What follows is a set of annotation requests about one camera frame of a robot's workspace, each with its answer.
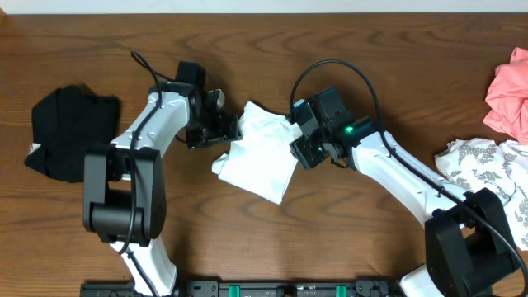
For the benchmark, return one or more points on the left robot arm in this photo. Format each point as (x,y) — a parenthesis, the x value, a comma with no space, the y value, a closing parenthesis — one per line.
(124,198)

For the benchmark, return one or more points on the pink garment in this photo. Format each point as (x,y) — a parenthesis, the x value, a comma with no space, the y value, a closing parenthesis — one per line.
(507,97)

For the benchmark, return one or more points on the white printed t-shirt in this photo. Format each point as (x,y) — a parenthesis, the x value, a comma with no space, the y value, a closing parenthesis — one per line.
(261,161)

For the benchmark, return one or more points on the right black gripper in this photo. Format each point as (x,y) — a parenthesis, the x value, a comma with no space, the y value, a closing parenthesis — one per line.
(300,148)

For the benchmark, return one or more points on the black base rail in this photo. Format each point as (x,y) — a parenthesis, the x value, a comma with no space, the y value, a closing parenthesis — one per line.
(213,288)

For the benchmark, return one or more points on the folded black garment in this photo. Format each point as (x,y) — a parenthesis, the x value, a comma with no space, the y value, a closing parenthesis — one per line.
(65,125)

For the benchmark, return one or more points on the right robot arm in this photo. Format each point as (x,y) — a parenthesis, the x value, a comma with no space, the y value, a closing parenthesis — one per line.
(469,244)

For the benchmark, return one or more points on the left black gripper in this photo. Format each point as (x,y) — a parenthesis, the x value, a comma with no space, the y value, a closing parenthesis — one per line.
(220,134)

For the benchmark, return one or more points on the white fern-print garment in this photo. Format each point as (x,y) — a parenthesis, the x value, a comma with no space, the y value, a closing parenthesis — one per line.
(502,168)

